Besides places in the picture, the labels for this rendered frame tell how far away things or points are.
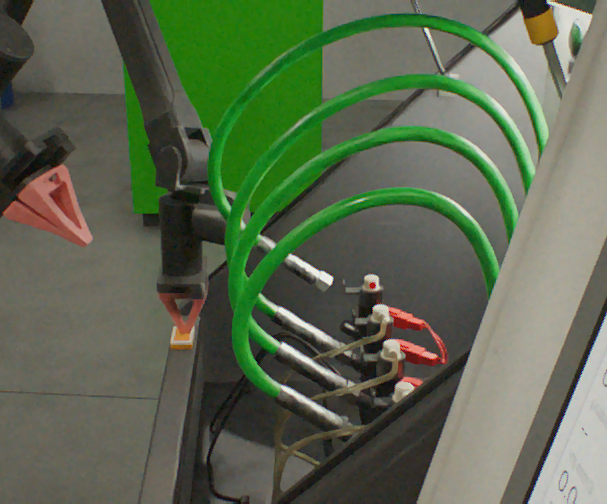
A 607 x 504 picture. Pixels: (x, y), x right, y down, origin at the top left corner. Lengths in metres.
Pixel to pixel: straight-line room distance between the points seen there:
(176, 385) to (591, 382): 0.78
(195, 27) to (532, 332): 3.75
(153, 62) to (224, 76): 3.05
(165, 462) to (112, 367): 2.18
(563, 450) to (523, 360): 0.09
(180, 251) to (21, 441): 1.75
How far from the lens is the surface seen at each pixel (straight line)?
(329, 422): 0.78
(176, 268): 1.19
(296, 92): 4.27
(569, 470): 0.46
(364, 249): 1.31
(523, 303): 0.56
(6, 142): 0.84
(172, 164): 1.15
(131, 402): 2.97
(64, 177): 0.87
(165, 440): 1.06
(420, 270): 1.34
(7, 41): 0.82
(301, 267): 0.97
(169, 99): 1.18
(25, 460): 2.77
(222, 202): 0.95
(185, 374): 1.19
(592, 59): 0.58
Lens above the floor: 1.54
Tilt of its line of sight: 22 degrees down
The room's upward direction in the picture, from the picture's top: straight up
